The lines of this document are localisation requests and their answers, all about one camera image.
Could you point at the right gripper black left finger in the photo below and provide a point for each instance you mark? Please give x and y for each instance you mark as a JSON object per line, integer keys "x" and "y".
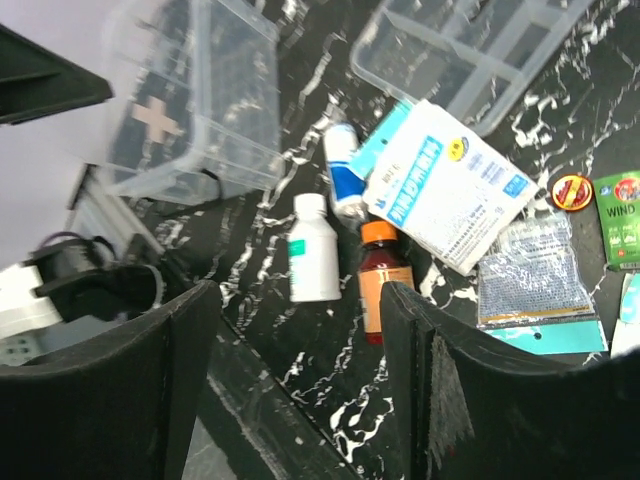
{"x": 121, "y": 405}

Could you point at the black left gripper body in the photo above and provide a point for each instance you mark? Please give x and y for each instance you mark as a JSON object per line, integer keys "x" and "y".
{"x": 84, "y": 277}

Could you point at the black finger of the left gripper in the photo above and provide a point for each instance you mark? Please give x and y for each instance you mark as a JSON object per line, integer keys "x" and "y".
{"x": 37, "y": 83}

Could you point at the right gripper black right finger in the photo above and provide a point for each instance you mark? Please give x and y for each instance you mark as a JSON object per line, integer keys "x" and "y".
{"x": 469, "y": 406}

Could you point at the brown syrup bottle orange cap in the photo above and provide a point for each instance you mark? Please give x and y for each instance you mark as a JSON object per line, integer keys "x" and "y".
{"x": 381, "y": 263}

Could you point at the white gauze dressing packet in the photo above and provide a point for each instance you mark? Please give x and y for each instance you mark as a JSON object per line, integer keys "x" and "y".
{"x": 442, "y": 185}

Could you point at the white medicine bottle green label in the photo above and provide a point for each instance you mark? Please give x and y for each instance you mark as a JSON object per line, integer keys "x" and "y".
{"x": 313, "y": 252}

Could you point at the clear medicine kit box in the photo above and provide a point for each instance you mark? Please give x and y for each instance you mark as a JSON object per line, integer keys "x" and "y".
{"x": 195, "y": 112}

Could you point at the teal topped cotton swab bag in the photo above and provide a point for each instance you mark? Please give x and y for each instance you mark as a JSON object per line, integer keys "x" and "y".
{"x": 530, "y": 292}

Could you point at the teal white plaster packet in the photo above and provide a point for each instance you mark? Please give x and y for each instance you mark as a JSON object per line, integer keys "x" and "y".
{"x": 626, "y": 332}

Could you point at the red round balm tin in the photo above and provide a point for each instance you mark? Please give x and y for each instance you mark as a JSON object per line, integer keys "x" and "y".
{"x": 572, "y": 193}

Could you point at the blue white bandage roll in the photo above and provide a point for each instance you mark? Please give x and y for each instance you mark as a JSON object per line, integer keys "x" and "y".
{"x": 340, "y": 145}

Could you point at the green wind oil box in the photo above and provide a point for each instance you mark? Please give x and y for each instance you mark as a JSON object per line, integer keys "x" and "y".
{"x": 617, "y": 200}

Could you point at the teal topped packet under gauze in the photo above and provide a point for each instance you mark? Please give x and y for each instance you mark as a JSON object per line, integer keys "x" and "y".
{"x": 365, "y": 158}

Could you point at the clear compartment organizer tray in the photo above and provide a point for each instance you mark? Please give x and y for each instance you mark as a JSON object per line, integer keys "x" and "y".
{"x": 475, "y": 59}

